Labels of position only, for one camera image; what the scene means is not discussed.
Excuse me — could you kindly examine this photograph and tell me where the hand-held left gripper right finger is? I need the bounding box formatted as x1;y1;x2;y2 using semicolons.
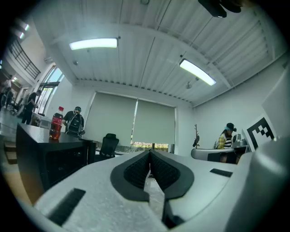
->
150;150;238;229

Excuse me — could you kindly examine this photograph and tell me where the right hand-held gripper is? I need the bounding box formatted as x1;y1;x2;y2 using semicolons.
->
176;65;290;232

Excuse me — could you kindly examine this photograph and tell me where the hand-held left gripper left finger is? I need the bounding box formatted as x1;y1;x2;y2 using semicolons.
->
34;149;169;232

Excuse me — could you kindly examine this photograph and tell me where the black fridge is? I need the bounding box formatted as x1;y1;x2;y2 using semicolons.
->
15;123;96;204

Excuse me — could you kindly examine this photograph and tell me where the wooden coat rack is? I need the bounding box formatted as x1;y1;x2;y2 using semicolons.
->
192;123;201;148

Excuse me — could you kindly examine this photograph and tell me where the black office chair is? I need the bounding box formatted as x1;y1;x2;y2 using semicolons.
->
94;133;120;163

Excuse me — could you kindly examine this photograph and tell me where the grey roller blind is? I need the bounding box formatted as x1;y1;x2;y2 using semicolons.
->
131;99;176;145
84;91;138;146

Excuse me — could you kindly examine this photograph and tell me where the long ceiling light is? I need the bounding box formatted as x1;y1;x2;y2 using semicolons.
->
179;58;217;87
69;38;119;51

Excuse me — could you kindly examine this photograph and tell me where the cola bottle with red label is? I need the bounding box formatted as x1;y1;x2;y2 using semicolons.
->
49;106;65;140

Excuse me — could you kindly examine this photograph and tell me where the white table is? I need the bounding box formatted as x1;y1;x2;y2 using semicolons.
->
31;111;52;130

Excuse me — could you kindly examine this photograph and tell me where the glass entrance door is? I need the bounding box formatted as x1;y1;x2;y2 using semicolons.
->
35;67;65;115

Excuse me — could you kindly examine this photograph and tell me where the black metal railing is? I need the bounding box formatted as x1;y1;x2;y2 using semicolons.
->
8;38;42;80

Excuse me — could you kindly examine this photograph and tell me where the black head-mounted camera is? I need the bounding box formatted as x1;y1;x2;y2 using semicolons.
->
198;0;242;19

